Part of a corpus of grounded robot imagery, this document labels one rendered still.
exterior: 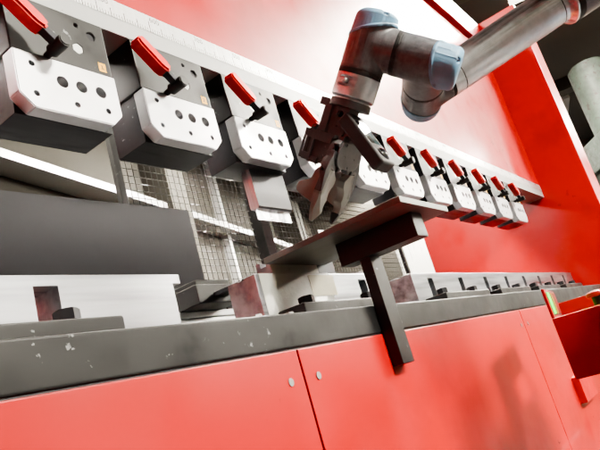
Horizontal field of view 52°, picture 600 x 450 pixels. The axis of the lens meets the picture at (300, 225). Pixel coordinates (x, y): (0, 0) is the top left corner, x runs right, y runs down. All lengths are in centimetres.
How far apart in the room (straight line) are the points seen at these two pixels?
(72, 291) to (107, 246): 78
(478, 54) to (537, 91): 206
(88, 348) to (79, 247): 90
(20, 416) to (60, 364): 5
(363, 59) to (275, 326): 49
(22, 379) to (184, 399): 17
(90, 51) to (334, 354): 53
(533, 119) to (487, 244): 64
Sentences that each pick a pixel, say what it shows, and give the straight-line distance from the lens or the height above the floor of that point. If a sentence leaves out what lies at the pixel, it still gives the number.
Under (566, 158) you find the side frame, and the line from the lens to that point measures 315.
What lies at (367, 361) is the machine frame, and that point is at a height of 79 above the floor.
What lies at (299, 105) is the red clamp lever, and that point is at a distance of 123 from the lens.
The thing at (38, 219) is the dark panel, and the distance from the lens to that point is 144.
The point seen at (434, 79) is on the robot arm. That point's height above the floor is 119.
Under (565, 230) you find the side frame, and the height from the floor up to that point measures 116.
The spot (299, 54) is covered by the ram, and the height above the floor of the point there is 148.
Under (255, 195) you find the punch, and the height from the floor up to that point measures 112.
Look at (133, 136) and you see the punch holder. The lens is 96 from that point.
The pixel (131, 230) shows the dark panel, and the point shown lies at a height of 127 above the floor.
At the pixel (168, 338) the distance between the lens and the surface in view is 64.
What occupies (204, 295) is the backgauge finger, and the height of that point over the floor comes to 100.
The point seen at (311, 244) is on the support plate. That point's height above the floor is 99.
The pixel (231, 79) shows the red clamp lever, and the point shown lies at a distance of 108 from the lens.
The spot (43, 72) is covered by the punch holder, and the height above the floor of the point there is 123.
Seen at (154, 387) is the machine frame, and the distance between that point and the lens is 62.
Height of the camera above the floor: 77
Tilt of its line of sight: 15 degrees up
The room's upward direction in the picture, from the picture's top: 16 degrees counter-clockwise
